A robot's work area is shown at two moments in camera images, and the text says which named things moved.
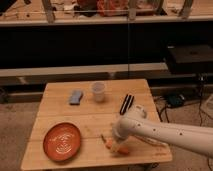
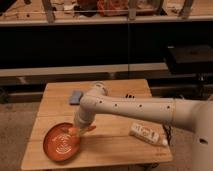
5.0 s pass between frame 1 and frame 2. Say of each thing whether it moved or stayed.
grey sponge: stayed
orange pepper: moved
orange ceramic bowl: stayed
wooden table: stayed
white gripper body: moved
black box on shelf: stayed
